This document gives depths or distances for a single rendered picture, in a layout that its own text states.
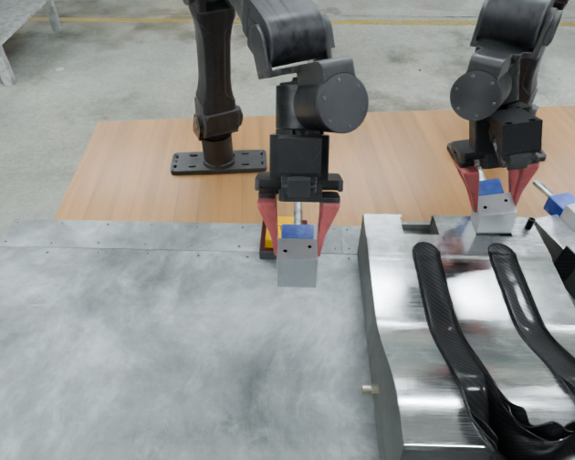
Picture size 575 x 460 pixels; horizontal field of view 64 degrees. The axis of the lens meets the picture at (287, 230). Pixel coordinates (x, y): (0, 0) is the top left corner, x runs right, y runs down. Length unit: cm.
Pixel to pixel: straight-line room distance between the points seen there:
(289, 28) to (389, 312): 36
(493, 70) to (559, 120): 75
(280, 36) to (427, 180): 56
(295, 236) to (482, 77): 29
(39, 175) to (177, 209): 176
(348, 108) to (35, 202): 208
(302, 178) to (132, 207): 53
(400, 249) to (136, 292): 41
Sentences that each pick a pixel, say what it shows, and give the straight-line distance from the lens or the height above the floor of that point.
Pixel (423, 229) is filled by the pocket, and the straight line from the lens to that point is 77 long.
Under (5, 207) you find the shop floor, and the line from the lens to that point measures 247.
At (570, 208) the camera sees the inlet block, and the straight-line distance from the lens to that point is 88.
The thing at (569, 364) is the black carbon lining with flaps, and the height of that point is 91.
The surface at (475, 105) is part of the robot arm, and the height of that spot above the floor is 111.
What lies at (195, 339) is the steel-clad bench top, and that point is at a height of 80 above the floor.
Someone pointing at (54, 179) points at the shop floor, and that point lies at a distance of 255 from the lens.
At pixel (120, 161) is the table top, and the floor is 80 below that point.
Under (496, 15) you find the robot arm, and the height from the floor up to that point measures 118.
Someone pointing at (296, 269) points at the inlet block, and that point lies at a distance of 57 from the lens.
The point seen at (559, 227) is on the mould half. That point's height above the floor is 85.
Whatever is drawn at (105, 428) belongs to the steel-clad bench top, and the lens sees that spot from 66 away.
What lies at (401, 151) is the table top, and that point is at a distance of 106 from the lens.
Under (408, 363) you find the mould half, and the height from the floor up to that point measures 92.
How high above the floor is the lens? 137
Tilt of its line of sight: 43 degrees down
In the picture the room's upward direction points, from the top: straight up
